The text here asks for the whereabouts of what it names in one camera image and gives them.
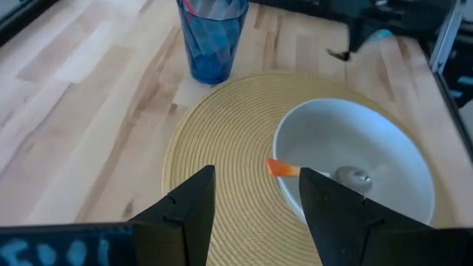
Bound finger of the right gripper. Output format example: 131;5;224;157
327;18;367;62

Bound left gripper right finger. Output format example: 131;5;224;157
298;167;473;266

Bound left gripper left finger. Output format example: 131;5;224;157
0;165;217;266

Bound orange-handled metal spoon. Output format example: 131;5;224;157
265;158;373;195

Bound white ceramic bowl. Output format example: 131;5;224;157
272;98;436;227

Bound red drinking straw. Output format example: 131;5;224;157
183;0;200;16

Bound silver metal bar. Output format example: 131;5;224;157
429;0;466;75

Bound round woven yellow placemat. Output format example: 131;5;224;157
161;72;461;266

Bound blue translucent plastic cup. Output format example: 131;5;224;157
176;0;250;85

